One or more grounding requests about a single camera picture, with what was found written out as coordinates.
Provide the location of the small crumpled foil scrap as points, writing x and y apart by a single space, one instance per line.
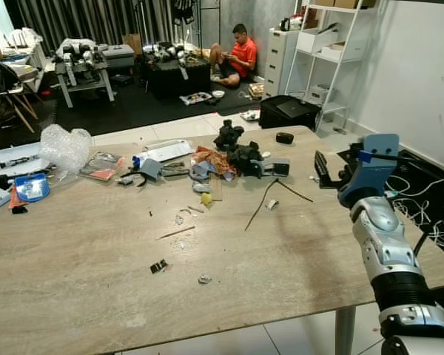
205 279

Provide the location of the grey folded card piece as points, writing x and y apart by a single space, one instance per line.
149 169

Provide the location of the small white scrap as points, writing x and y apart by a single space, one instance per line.
272 203

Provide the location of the blue disc package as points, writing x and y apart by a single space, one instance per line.
31 187

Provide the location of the white flat tray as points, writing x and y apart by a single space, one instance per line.
15 159

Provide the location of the seated person in red shirt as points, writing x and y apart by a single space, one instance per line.
243 55

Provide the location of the white shelf rack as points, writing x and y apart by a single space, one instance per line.
333 44

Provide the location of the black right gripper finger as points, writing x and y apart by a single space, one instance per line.
333 186
321 168

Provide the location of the black case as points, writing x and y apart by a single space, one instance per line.
288 111

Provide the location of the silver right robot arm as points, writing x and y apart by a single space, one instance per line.
385 245

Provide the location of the red flat packet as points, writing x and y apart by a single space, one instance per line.
101 166

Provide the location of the small yellow scrap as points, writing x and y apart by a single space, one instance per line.
206 199

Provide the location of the food tray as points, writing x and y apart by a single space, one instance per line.
196 98

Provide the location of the grey workbench with robot parts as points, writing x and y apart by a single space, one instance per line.
81 63

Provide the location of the small black oval object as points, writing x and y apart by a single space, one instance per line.
285 137

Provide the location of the white paper sheet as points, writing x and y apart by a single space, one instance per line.
166 150

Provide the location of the small black clip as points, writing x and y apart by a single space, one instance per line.
158 266

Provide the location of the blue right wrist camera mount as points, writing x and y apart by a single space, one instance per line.
375 167

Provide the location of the black low table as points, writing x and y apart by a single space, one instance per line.
177 74

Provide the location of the white cluttered desk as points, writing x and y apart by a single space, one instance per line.
26 52

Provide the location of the small grey box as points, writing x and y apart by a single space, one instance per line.
277 167

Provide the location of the clear bubble wrap bundle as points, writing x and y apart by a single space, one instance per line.
65 148

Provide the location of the orange crumpled wrapper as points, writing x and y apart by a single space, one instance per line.
211 159

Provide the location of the small white bowl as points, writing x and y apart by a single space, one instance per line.
218 94

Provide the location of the thin wooden stick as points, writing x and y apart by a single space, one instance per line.
176 232

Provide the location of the long dark stick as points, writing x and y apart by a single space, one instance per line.
260 205

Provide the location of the chair with dark jacket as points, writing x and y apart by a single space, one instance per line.
1 81

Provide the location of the white drawer cabinet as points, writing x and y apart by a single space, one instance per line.
277 59

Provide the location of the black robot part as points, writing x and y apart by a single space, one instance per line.
228 135

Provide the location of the grey table leg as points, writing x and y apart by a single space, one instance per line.
345 333

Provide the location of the striped dark curtain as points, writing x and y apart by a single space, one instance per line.
96 18

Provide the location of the grey storage box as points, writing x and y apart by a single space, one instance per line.
119 55

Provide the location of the black bulky device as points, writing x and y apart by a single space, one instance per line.
246 159

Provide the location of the short dark stick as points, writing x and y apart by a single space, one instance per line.
296 191

